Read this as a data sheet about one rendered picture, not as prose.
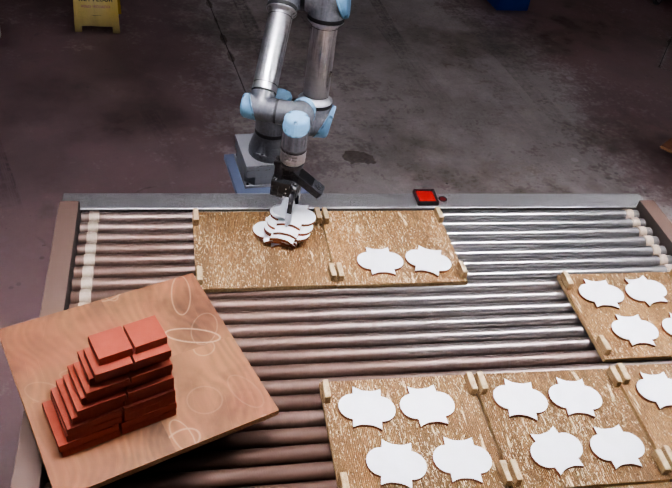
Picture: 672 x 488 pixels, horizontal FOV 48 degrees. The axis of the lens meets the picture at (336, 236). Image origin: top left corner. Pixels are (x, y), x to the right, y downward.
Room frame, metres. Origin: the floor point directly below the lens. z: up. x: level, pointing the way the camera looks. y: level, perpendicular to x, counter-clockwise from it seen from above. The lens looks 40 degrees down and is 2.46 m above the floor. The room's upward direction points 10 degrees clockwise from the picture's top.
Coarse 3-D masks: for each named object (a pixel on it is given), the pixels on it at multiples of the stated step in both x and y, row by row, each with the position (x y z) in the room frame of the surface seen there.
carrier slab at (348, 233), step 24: (336, 216) 1.94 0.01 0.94; (360, 216) 1.96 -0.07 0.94; (384, 216) 1.98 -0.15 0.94; (408, 216) 2.01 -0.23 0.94; (432, 216) 2.03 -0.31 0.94; (336, 240) 1.82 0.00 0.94; (360, 240) 1.84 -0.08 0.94; (384, 240) 1.86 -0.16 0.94; (408, 240) 1.88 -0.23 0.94; (432, 240) 1.90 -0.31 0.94; (408, 264) 1.76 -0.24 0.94; (456, 264) 1.80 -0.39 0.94
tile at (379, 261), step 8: (368, 248) 1.79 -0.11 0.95; (384, 248) 1.81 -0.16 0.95; (360, 256) 1.75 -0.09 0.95; (368, 256) 1.76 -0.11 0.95; (376, 256) 1.76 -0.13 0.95; (384, 256) 1.77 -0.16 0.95; (392, 256) 1.78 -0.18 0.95; (360, 264) 1.71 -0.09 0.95; (368, 264) 1.72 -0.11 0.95; (376, 264) 1.73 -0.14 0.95; (384, 264) 1.73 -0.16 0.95; (392, 264) 1.74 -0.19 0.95; (400, 264) 1.74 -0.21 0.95; (376, 272) 1.69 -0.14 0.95; (384, 272) 1.70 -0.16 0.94; (392, 272) 1.70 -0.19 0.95
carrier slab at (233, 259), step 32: (224, 224) 1.80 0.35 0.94; (320, 224) 1.89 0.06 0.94; (224, 256) 1.66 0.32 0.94; (256, 256) 1.68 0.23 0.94; (288, 256) 1.71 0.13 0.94; (320, 256) 1.73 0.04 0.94; (224, 288) 1.53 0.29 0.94; (256, 288) 1.55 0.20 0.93; (288, 288) 1.58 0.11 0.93; (320, 288) 1.61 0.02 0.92
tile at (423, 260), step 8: (424, 248) 1.84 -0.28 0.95; (408, 256) 1.79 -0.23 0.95; (416, 256) 1.80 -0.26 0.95; (424, 256) 1.80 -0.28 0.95; (432, 256) 1.81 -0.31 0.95; (440, 256) 1.81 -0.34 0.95; (416, 264) 1.76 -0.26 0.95; (424, 264) 1.76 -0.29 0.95; (432, 264) 1.77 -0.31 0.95; (440, 264) 1.78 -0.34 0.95; (448, 264) 1.78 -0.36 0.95; (416, 272) 1.73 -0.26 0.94; (424, 272) 1.74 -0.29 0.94; (432, 272) 1.73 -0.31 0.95; (440, 272) 1.75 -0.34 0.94
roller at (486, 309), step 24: (240, 312) 1.46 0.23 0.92; (264, 312) 1.47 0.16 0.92; (288, 312) 1.49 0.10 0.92; (312, 312) 1.51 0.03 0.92; (336, 312) 1.52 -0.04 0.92; (360, 312) 1.54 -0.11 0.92; (384, 312) 1.56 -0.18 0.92; (408, 312) 1.58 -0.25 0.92; (432, 312) 1.59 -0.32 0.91; (456, 312) 1.61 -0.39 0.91; (480, 312) 1.63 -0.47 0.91; (504, 312) 1.65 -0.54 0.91; (528, 312) 1.67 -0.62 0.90; (552, 312) 1.69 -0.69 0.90
